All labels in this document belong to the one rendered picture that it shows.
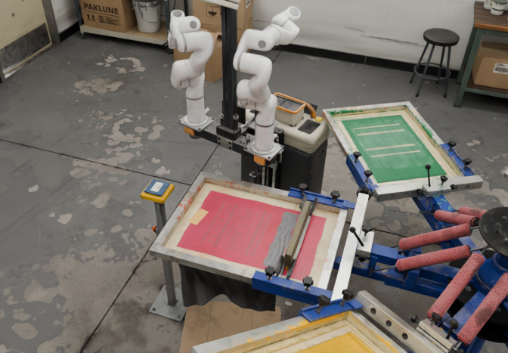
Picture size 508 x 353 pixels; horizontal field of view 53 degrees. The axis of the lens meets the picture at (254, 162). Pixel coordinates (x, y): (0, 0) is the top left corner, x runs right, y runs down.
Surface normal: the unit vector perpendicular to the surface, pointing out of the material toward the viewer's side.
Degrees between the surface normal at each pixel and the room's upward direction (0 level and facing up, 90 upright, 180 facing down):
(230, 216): 0
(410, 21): 90
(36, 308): 0
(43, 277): 0
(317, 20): 90
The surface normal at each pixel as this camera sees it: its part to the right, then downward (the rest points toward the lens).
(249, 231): 0.02, -0.79
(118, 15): -0.34, 0.58
